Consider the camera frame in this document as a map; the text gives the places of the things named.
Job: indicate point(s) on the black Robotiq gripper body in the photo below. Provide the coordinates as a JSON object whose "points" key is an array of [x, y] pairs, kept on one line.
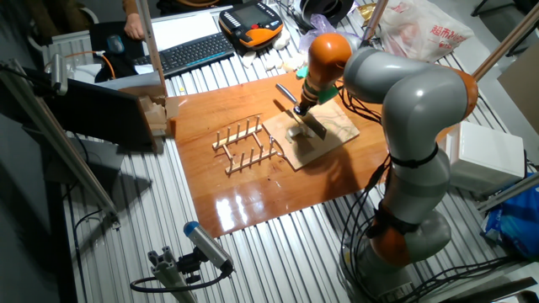
{"points": [[305, 104]]}

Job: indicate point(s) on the steel cleaver knife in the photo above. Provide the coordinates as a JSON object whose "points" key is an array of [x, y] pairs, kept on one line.
{"points": [[316, 126]]}

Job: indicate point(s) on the forearm in brown sleeve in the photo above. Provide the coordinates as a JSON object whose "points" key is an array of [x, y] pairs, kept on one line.
{"points": [[129, 5]]}

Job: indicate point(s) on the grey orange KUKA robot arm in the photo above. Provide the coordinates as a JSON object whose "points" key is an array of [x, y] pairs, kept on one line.
{"points": [[421, 105]]}

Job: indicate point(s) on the large white radish chunk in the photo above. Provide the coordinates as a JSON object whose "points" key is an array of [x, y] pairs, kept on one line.
{"points": [[281, 40]]}

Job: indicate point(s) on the person's bare hand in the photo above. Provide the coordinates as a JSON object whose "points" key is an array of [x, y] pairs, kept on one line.
{"points": [[134, 27]]}

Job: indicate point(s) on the light wooden cutting board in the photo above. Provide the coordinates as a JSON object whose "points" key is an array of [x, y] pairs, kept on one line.
{"points": [[337, 126]]}

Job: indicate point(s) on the wooden peg dish rack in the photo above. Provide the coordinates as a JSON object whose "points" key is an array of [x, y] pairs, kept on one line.
{"points": [[236, 138]]}

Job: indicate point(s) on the orange black teach pendant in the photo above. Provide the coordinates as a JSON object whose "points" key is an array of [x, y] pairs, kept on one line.
{"points": [[252, 25]]}

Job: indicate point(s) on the black round object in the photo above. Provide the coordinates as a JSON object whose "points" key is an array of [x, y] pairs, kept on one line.
{"points": [[326, 10]]}

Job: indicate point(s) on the large varnished wooden board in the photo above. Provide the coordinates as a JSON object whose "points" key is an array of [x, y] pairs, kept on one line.
{"points": [[236, 198]]}

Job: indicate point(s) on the aluminium pole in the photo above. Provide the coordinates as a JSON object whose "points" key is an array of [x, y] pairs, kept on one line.
{"points": [[375, 21]]}

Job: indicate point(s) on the black computer keyboard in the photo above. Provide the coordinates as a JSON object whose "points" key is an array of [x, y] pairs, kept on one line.
{"points": [[193, 52]]}

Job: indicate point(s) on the brown cardboard pieces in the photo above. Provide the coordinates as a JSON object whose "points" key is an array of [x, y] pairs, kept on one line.
{"points": [[156, 113]]}

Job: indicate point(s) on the white red-print plastic bag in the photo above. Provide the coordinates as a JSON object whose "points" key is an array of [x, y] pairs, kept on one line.
{"points": [[429, 29]]}

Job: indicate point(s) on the white plastic box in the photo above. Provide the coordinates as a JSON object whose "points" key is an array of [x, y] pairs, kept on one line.
{"points": [[484, 155]]}

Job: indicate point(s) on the dark computer mouse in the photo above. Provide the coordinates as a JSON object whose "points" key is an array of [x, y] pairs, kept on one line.
{"points": [[115, 44]]}

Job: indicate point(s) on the black flat monitor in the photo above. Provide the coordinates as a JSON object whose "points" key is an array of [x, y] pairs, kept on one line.
{"points": [[97, 113]]}

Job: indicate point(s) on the black mouse pad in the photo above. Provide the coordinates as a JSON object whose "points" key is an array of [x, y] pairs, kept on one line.
{"points": [[99, 38]]}

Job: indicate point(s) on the brown cardboard panel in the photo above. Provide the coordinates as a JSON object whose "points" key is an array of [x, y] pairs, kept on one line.
{"points": [[522, 88]]}

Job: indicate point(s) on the blue plastic bag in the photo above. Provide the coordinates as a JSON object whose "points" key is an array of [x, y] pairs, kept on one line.
{"points": [[518, 223]]}

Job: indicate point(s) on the silver camera with blue end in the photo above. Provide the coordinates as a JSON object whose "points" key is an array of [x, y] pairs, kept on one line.
{"points": [[206, 244]]}

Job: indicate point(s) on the tan upright frame post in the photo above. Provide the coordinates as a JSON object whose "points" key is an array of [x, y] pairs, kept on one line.
{"points": [[149, 42]]}

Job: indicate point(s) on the black camera clamp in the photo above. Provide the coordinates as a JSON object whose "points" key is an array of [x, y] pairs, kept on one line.
{"points": [[189, 265]]}

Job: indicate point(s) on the aluminium profile camera mount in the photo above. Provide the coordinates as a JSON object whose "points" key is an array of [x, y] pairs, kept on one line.
{"points": [[168, 273]]}

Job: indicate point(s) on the aluminium frame strut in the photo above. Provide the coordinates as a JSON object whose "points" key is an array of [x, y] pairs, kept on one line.
{"points": [[509, 40], [63, 147], [509, 191]]}

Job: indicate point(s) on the silver depth camera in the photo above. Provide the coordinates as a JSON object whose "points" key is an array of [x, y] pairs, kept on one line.
{"points": [[59, 76]]}

